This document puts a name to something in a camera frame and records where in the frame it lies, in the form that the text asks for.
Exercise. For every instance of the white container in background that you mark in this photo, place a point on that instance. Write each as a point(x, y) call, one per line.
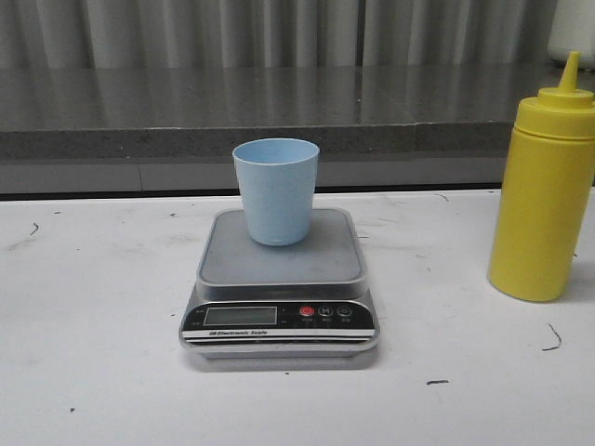
point(572, 29)

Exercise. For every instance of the light blue plastic cup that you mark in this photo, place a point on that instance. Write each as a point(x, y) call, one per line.
point(276, 178)

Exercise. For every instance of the yellow squeeze bottle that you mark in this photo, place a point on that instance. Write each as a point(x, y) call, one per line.
point(545, 190)

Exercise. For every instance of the grey stone counter ledge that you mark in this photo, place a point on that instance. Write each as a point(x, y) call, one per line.
point(172, 131)

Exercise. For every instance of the silver electronic kitchen scale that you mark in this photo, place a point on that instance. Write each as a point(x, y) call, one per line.
point(306, 305)

